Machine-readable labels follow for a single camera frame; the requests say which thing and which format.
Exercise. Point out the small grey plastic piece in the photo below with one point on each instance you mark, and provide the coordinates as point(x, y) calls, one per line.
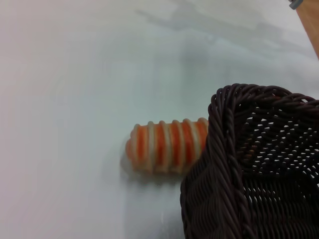
point(295, 3)

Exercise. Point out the dark brown woven basket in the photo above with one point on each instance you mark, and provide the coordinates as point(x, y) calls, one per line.
point(256, 169)

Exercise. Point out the orange striped bread roll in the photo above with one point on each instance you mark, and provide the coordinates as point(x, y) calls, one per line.
point(164, 147)

